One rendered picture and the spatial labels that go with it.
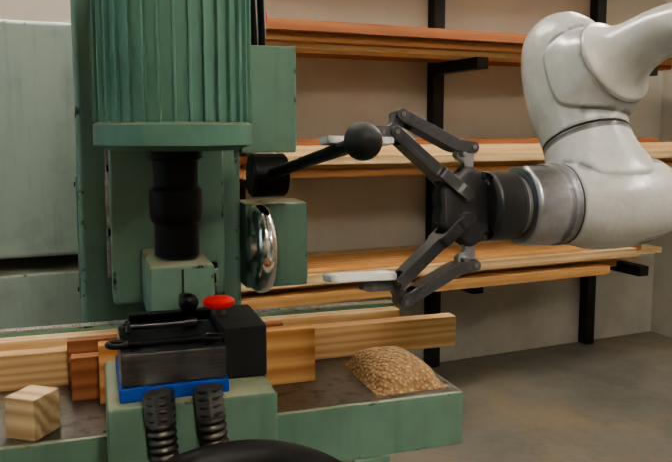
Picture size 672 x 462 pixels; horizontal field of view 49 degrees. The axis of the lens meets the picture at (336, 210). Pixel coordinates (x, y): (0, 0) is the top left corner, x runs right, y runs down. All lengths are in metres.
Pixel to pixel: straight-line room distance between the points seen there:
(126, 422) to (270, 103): 0.56
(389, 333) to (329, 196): 2.50
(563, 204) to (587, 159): 0.07
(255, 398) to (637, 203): 0.45
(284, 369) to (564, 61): 0.47
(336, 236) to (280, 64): 2.45
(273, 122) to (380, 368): 0.40
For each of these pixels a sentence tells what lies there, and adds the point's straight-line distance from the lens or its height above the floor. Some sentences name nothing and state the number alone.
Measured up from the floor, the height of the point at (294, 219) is 1.06.
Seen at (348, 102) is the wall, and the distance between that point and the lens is 3.45.
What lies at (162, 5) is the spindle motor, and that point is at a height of 1.31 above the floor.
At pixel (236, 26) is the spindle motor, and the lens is 0.82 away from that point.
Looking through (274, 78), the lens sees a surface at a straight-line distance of 1.05.
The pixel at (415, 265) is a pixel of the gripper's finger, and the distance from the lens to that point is 0.75.
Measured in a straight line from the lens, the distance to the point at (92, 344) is 0.86.
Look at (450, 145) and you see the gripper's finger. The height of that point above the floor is 1.17.
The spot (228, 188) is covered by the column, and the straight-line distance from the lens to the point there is 1.05.
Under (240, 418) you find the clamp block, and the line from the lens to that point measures 0.65.
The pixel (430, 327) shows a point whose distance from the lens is 0.97.
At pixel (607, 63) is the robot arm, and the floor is 1.25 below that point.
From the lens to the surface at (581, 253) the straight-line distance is 3.63.
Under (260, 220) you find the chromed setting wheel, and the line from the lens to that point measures 0.97.
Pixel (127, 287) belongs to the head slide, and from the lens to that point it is 0.96.
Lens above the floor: 1.18
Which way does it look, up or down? 6 degrees down
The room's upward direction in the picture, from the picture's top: straight up
